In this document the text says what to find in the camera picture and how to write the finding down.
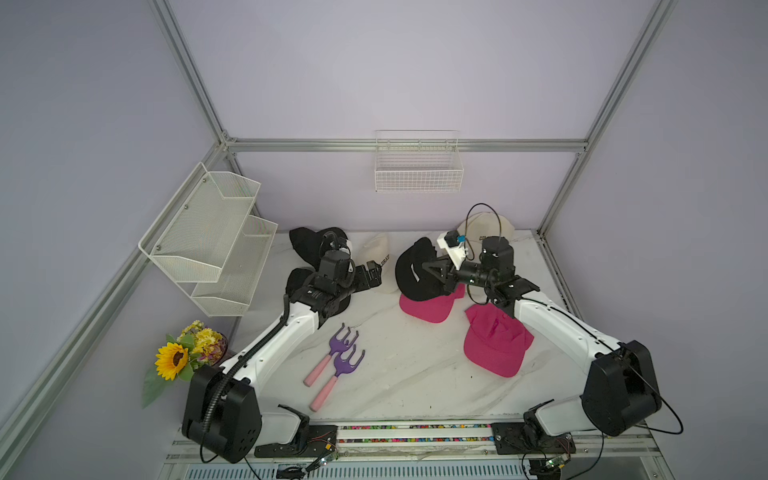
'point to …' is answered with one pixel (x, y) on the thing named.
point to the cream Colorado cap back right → (485, 224)
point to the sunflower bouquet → (197, 345)
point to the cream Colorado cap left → (375, 246)
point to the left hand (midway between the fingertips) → (367, 274)
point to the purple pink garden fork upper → (336, 345)
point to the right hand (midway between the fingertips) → (427, 267)
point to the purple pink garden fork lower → (340, 367)
